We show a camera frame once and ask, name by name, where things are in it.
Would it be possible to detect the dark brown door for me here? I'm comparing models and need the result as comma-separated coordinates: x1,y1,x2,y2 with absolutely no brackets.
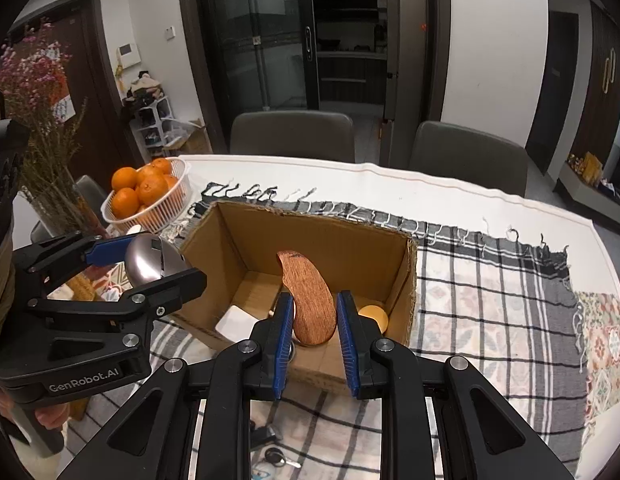
20,0,131,196

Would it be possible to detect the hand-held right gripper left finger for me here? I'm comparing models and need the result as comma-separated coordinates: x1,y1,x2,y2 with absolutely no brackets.
57,292,296,480

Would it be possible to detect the brown cardboard box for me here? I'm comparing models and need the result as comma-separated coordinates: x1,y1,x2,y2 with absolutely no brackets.
172,200,418,398

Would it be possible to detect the white plastic basket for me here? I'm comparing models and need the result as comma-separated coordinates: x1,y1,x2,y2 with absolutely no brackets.
101,156,192,233

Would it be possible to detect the grey refrigerator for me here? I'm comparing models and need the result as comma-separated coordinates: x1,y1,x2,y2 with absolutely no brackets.
382,0,443,166

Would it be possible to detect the grey dining chair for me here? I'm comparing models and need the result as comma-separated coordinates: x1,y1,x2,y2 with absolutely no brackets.
409,121,528,198
230,111,356,163
72,175,109,221

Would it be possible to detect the sliding glass door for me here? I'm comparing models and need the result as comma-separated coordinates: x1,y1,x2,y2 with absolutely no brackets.
197,0,321,111

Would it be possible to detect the wicker tissue box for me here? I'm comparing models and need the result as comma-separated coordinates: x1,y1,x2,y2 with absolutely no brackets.
65,270,98,301

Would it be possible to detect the glass vase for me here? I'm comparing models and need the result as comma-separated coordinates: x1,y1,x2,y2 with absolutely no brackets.
30,190,103,241

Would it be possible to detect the curved wooden comb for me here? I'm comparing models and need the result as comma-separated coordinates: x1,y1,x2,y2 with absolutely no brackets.
276,250,338,347

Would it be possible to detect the dark hallway door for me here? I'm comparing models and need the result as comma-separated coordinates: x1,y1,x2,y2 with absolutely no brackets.
527,10,581,171

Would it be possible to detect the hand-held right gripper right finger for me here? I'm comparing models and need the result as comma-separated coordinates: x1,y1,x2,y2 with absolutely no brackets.
336,290,566,480

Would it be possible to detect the black and white checked cloth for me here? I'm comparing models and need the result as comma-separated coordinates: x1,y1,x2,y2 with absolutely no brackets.
85,180,598,480

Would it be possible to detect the colourful patterned cloth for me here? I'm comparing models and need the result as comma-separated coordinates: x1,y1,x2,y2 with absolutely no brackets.
572,290,620,441

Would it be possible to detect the silver computer mouse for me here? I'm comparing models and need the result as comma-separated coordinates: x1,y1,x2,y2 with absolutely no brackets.
125,233,188,286

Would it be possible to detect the person's left hand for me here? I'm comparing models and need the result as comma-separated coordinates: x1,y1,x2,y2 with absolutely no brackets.
34,405,67,431

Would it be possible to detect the dried purple flower bouquet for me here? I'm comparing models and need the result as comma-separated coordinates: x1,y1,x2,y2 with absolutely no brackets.
0,22,91,236

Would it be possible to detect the cardboard carton on floor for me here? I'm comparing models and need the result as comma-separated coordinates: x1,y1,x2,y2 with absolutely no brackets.
165,120,213,156

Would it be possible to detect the pile of oranges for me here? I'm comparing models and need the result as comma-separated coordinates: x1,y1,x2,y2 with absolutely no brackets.
111,158,188,231

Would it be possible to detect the white shoe rack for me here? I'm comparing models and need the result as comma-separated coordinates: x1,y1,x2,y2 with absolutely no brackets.
130,97,183,161

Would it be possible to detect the white square charger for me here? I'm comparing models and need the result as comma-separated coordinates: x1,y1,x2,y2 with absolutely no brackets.
215,305,258,343

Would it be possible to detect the red and white wall calendar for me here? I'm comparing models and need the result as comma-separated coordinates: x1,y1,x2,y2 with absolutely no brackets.
54,85,74,122

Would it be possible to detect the cream jar with yellow lid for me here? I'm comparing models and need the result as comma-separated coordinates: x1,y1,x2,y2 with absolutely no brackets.
357,305,389,333

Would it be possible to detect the dark wooden cabinet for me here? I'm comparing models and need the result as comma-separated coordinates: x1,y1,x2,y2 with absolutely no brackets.
580,2,620,161

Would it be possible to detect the grey television cabinet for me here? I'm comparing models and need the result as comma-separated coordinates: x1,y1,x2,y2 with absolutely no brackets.
555,160,620,231

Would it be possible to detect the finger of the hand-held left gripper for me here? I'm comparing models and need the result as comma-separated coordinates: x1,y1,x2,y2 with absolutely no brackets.
12,232,136,292
29,268,208,332

